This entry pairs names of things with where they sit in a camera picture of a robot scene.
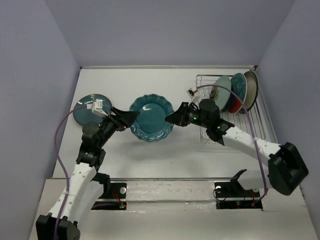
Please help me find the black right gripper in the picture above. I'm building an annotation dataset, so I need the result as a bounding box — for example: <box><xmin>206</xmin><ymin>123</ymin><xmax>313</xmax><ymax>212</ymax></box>
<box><xmin>165</xmin><ymin>101</ymin><xmax>210</xmax><ymax>129</ymax></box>

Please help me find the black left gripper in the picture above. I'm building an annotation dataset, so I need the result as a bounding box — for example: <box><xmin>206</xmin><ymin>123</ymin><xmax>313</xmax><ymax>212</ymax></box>
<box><xmin>97</xmin><ymin>107</ymin><xmax>140</xmax><ymax>148</ymax></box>

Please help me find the teal scalloped plate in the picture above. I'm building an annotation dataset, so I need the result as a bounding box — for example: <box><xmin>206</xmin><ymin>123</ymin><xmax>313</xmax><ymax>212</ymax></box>
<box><xmin>129</xmin><ymin>94</ymin><xmax>174</xmax><ymax>142</ymax></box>

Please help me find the dark teal blossom plate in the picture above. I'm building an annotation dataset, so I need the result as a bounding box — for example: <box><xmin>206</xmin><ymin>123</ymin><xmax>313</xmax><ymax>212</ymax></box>
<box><xmin>73</xmin><ymin>94</ymin><xmax>112</xmax><ymax>126</ymax></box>

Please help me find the light green flower plate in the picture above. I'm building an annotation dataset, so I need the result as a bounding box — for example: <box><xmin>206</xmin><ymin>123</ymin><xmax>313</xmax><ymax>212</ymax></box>
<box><xmin>209</xmin><ymin>75</ymin><xmax>232</xmax><ymax>111</ymax></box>

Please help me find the red and teal plate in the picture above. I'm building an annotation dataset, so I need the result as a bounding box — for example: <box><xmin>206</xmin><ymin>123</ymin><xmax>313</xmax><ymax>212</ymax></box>
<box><xmin>228</xmin><ymin>73</ymin><xmax>247</xmax><ymax>114</ymax></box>

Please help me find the grey cream plate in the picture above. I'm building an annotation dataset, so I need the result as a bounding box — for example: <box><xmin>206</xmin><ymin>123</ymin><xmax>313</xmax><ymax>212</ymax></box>
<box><xmin>244</xmin><ymin>71</ymin><xmax>259</xmax><ymax>111</ymax></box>

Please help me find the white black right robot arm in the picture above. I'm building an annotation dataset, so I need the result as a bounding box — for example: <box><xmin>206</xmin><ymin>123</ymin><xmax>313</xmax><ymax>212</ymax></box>
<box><xmin>165</xmin><ymin>99</ymin><xmax>309</xmax><ymax>196</ymax></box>

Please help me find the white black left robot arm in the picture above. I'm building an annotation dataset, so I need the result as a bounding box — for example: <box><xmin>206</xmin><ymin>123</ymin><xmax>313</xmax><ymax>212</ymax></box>
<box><xmin>35</xmin><ymin>107</ymin><xmax>140</xmax><ymax>240</ymax></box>

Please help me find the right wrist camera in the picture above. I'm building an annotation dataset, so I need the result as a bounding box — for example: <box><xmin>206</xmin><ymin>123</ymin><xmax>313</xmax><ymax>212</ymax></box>
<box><xmin>186</xmin><ymin>87</ymin><xmax>200</xmax><ymax>104</ymax></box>

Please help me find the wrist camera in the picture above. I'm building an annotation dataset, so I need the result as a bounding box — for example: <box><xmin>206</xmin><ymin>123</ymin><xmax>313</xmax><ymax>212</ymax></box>
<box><xmin>86</xmin><ymin>99</ymin><xmax>108</xmax><ymax>117</ymax></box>
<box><xmin>186</xmin><ymin>87</ymin><xmax>200</xmax><ymax>104</ymax></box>

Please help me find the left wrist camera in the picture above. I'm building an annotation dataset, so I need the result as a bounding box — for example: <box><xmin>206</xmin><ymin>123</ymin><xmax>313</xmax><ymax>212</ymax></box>
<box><xmin>86</xmin><ymin>99</ymin><xmax>108</xmax><ymax>117</ymax></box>

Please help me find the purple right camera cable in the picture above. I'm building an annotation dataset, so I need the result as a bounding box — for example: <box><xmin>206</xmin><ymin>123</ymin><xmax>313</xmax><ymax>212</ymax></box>
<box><xmin>191</xmin><ymin>84</ymin><xmax>270</xmax><ymax>201</ymax></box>

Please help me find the purple camera cable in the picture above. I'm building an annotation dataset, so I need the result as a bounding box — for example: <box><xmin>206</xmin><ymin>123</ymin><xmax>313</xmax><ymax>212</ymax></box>
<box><xmin>191</xmin><ymin>84</ymin><xmax>270</xmax><ymax>201</ymax></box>
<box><xmin>53</xmin><ymin>106</ymin><xmax>91</xmax><ymax>240</ymax></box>

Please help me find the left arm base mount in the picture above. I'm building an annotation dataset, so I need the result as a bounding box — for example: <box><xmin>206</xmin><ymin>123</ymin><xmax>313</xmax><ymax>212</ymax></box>
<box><xmin>91</xmin><ymin>182</ymin><xmax>127</xmax><ymax>211</ymax></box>

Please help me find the metal wire dish rack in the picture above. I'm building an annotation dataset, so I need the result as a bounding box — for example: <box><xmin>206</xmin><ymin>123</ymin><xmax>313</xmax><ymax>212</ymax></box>
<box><xmin>196</xmin><ymin>74</ymin><xmax>269</xmax><ymax>147</ymax></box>

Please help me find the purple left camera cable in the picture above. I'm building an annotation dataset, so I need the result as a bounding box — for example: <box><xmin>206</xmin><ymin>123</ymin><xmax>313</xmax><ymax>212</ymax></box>
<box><xmin>53</xmin><ymin>106</ymin><xmax>91</xmax><ymax>240</ymax></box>

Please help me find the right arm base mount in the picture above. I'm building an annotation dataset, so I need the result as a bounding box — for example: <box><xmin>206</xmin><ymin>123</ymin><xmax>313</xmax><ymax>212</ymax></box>
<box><xmin>212</xmin><ymin>169</ymin><xmax>263</xmax><ymax>210</ymax></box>

